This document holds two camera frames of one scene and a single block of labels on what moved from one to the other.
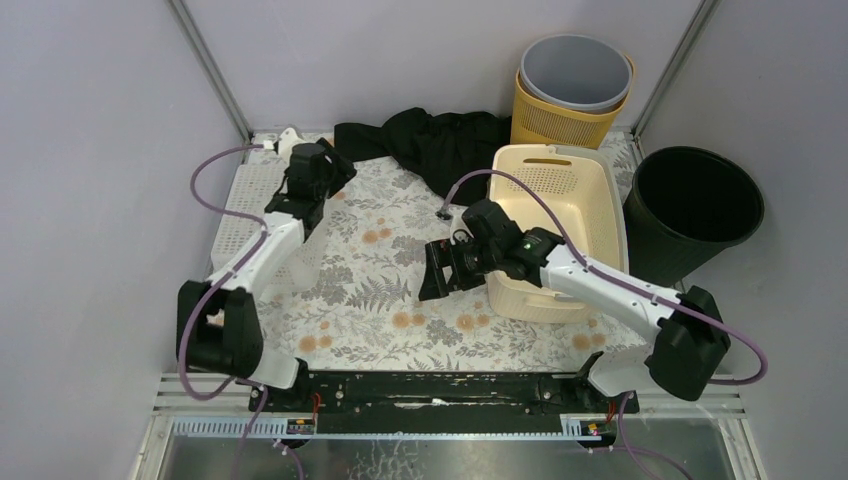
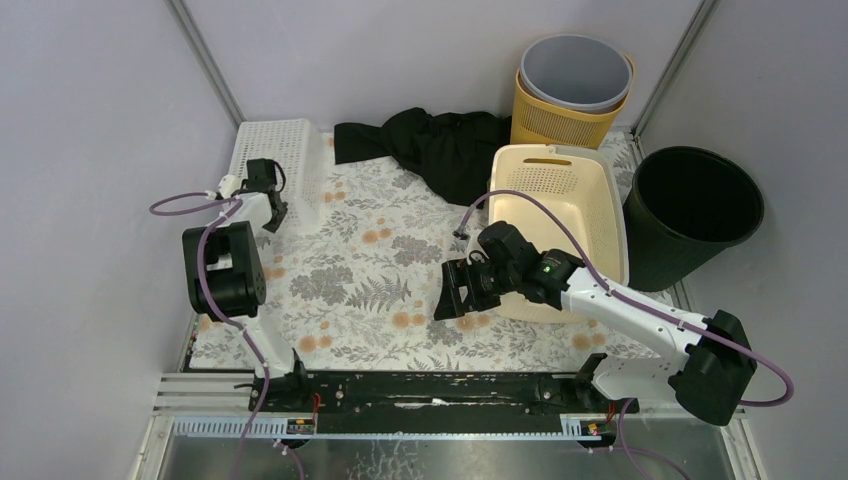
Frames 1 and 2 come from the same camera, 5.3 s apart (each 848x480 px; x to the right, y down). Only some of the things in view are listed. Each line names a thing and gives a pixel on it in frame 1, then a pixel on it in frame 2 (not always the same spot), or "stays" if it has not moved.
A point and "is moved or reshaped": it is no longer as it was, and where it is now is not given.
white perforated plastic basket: (259, 178) is moved or reshaped
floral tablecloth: (371, 315) stays
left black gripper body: (338, 174) → (275, 210)
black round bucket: (683, 207) stays
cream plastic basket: (588, 186) stays
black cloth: (437, 146) stays
